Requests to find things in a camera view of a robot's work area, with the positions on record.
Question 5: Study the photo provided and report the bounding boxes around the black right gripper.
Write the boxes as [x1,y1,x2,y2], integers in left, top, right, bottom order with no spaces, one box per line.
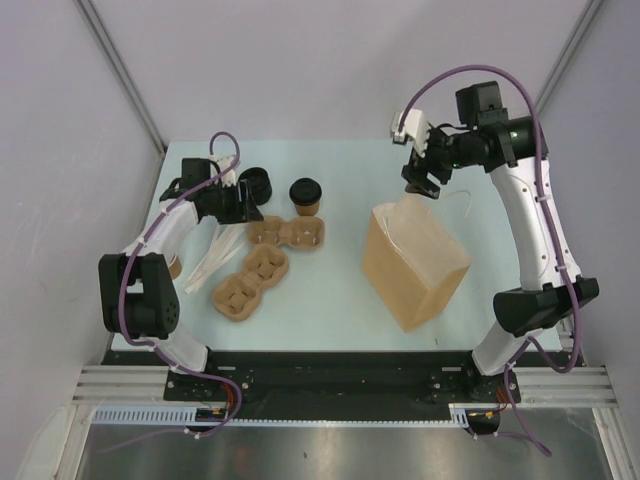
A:
[402,124,482,200]

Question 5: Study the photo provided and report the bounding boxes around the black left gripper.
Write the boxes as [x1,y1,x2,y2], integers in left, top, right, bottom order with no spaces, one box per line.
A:
[207,180,262,225]

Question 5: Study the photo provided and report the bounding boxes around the brown paper coffee cup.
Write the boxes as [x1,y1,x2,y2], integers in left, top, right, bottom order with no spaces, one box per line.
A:
[293,200,320,216]

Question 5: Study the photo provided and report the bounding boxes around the black plastic cup lid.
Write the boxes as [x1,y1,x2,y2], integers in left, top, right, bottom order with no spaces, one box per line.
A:
[289,177,322,207]

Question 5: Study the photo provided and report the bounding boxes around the single brown pulp cup carrier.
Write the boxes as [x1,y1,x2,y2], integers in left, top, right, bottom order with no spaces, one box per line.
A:
[246,216,325,250]

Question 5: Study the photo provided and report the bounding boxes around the brown paper bag white handles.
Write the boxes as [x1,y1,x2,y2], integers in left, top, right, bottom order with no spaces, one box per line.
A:
[362,194,471,333]

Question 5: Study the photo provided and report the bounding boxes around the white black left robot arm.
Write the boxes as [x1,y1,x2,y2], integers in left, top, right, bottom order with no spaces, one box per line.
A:
[98,154,263,400]

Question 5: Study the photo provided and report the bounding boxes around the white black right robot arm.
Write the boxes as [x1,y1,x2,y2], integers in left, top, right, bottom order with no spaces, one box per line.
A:
[390,81,600,401]

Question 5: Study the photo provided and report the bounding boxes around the stack of black cup lids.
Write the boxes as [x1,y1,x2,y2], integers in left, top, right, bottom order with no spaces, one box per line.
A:
[239,167,273,206]

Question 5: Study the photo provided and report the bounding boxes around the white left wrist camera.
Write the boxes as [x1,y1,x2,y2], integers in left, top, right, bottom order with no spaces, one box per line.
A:
[209,154,238,187]

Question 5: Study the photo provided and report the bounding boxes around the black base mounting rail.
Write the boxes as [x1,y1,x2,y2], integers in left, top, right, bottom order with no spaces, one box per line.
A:
[102,350,521,422]

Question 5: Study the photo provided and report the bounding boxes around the white slotted cable duct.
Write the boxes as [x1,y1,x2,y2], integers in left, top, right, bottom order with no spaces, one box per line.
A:
[92,403,501,435]

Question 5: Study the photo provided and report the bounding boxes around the right aluminium frame post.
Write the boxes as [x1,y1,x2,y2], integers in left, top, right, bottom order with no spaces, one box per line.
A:
[536,0,609,114]

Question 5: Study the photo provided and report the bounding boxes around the aluminium frame post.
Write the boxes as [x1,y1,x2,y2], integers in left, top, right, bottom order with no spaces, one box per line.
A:
[73,0,168,157]
[536,0,609,114]

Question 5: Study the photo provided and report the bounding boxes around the left aluminium frame post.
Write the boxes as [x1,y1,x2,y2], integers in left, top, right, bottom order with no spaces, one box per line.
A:
[73,0,168,157]

